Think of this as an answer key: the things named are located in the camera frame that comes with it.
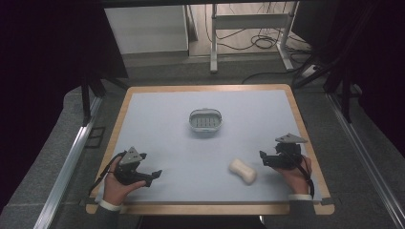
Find black stand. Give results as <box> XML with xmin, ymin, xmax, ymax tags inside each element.
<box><xmin>79</xmin><ymin>74</ymin><xmax>128</xmax><ymax>128</ymax></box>
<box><xmin>291</xmin><ymin>47</ymin><xmax>363</xmax><ymax>124</ymax></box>

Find white metal desk frame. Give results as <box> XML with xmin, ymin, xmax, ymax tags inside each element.
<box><xmin>209</xmin><ymin>1</ymin><xmax>301</xmax><ymax>74</ymax></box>

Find person's right hand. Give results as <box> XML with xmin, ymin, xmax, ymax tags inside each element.
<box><xmin>274</xmin><ymin>154</ymin><xmax>312</xmax><ymax>196</ymax></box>

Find white power strip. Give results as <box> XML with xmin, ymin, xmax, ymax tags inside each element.
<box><xmin>300</xmin><ymin>64</ymin><xmax>319</xmax><ymax>79</ymax></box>

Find aluminium rail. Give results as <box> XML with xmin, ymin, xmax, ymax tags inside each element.
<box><xmin>327</xmin><ymin>93</ymin><xmax>405</xmax><ymax>229</ymax></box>
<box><xmin>32</xmin><ymin>94</ymin><xmax>103</xmax><ymax>229</ymax></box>

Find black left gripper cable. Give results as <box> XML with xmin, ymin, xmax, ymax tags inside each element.
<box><xmin>88</xmin><ymin>151</ymin><xmax>128</xmax><ymax>196</ymax></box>

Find black floor cables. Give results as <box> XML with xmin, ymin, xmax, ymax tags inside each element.
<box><xmin>203</xmin><ymin>2</ymin><xmax>316</xmax><ymax>86</ymax></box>

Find white cabinet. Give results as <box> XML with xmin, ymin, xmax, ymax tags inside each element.
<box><xmin>104</xmin><ymin>5</ymin><xmax>190</xmax><ymax>55</ymax></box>

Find person's left hand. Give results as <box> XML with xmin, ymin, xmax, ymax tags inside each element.
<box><xmin>102</xmin><ymin>157</ymin><xmax>147</xmax><ymax>206</ymax></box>

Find wooden table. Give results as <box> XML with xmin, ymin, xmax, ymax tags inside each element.
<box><xmin>85</xmin><ymin>83</ymin><xmax>336</xmax><ymax>216</ymax></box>

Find black curtain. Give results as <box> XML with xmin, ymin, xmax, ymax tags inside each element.
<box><xmin>291</xmin><ymin>0</ymin><xmax>405</xmax><ymax>151</ymax></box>
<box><xmin>0</xmin><ymin>0</ymin><xmax>129</xmax><ymax>215</ymax></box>

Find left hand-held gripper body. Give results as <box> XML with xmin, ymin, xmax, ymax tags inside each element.
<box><xmin>113</xmin><ymin>146</ymin><xmax>153</xmax><ymax>188</ymax></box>

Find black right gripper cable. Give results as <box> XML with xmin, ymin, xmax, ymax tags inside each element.
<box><xmin>285</xmin><ymin>149</ymin><xmax>316</xmax><ymax>199</ymax></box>

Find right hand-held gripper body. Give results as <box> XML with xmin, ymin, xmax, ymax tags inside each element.
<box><xmin>265</xmin><ymin>133</ymin><xmax>309</xmax><ymax>170</ymax></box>

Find cream soap bar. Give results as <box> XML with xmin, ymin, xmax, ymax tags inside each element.
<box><xmin>228</xmin><ymin>157</ymin><xmax>258</xmax><ymax>186</ymax></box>

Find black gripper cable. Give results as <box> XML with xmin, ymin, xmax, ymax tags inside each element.
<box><xmin>88</xmin><ymin>151</ymin><xmax>128</xmax><ymax>196</ymax></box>
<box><xmin>285</xmin><ymin>149</ymin><xmax>316</xmax><ymax>199</ymax></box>

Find pale blue table mat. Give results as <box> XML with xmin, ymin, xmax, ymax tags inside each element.
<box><xmin>95</xmin><ymin>90</ymin><xmax>323</xmax><ymax>203</ymax></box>

